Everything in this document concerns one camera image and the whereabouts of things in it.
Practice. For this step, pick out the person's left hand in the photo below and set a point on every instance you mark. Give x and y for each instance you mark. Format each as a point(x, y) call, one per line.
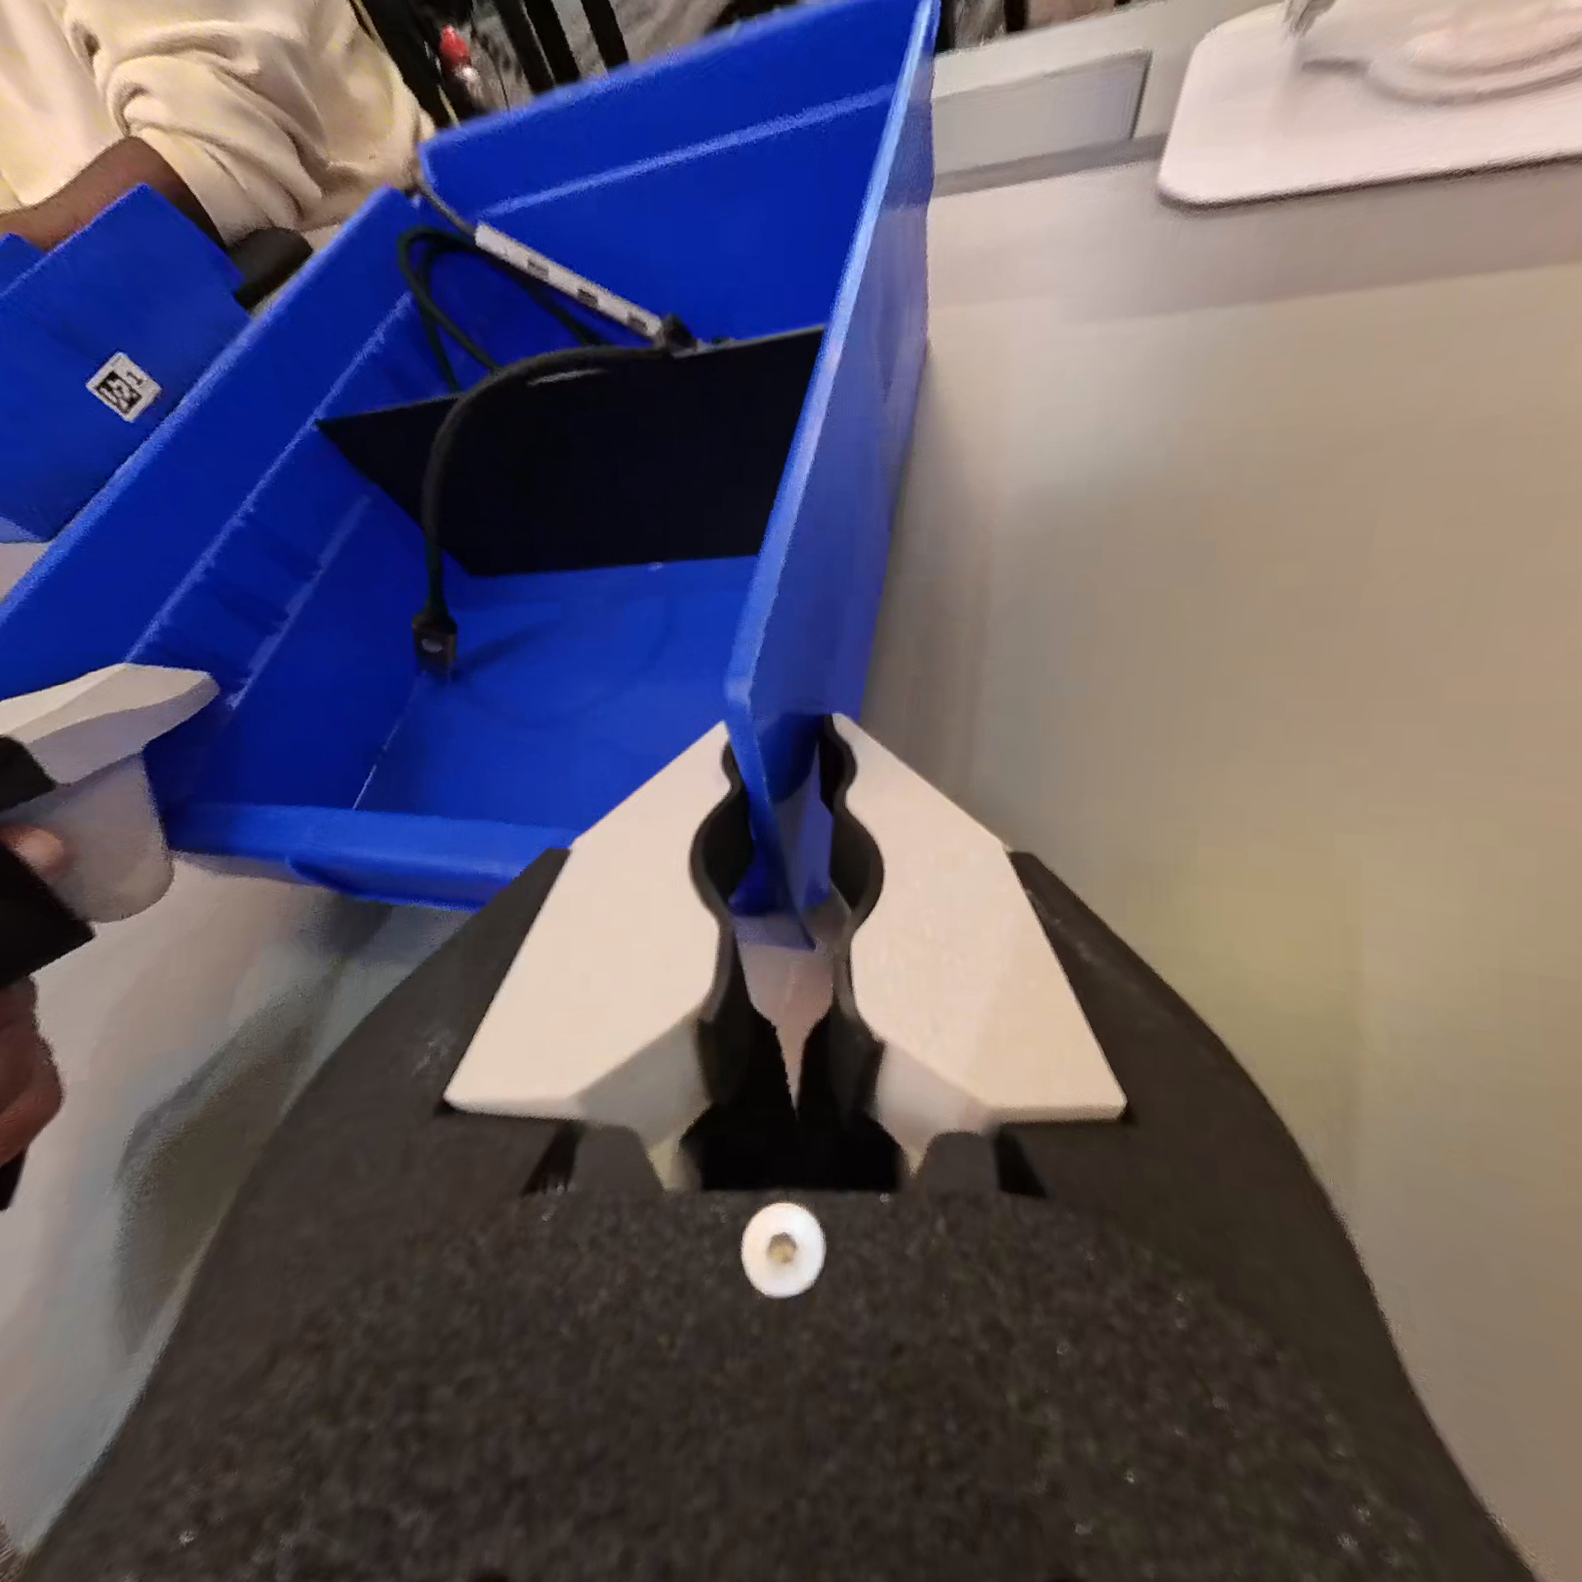
point(25, 1074)

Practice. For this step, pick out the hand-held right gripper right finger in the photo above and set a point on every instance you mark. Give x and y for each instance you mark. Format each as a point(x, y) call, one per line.
point(964, 975)

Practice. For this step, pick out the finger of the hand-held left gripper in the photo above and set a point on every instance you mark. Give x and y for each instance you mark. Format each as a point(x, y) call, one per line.
point(110, 717)

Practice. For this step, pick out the black divider of blue bin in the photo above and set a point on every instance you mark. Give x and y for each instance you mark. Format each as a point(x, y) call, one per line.
point(618, 470)

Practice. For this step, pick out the white stand base with post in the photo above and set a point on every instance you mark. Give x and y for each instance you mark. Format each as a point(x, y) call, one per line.
point(1261, 135)

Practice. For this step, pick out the blue plastic bin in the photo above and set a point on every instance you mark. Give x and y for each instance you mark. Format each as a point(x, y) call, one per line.
point(593, 692)
point(110, 308)

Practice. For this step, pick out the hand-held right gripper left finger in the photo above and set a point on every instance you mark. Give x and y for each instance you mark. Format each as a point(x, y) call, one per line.
point(593, 975)

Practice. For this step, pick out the clear round disc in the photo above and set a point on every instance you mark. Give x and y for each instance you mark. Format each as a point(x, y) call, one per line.
point(1483, 56)

